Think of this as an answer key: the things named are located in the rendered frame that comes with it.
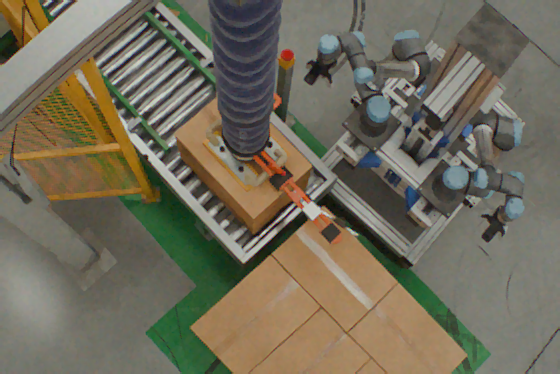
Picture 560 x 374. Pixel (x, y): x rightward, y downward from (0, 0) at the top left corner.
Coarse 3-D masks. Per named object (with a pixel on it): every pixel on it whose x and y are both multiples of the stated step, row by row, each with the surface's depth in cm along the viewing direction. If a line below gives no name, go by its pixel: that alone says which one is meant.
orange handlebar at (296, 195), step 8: (264, 152) 358; (256, 160) 357; (272, 160) 357; (264, 168) 356; (288, 192) 353; (296, 192) 352; (296, 200) 351; (304, 200) 353; (320, 216) 351; (320, 224) 350; (336, 240) 348
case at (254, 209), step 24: (192, 120) 375; (192, 144) 372; (288, 144) 374; (192, 168) 405; (216, 168) 369; (288, 168) 370; (216, 192) 397; (240, 192) 366; (264, 192) 367; (240, 216) 391; (264, 216) 380
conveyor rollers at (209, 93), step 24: (48, 0) 436; (72, 0) 439; (144, 24) 432; (120, 48) 429; (144, 72) 424; (168, 72) 425; (192, 72) 426; (144, 96) 421; (168, 144) 413; (168, 168) 410; (312, 168) 413; (192, 192) 408; (312, 192) 410
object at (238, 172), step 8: (216, 136) 371; (208, 144) 370; (224, 144) 370; (216, 152) 369; (224, 152) 369; (224, 160) 368; (232, 168) 367; (240, 168) 364; (248, 168) 367; (232, 176) 367; (240, 176) 366; (256, 176) 367; (240, 184) 366; (248, 184) 366
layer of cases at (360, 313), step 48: (288, 240) 402; (240, 288) 395; (288, 288) 396; (336, 288) 397; (384, 288) 397; (240, 336) 388; (288, 336) 389; (336, 336) 390; (384, 336) 390; (432, 336) 391
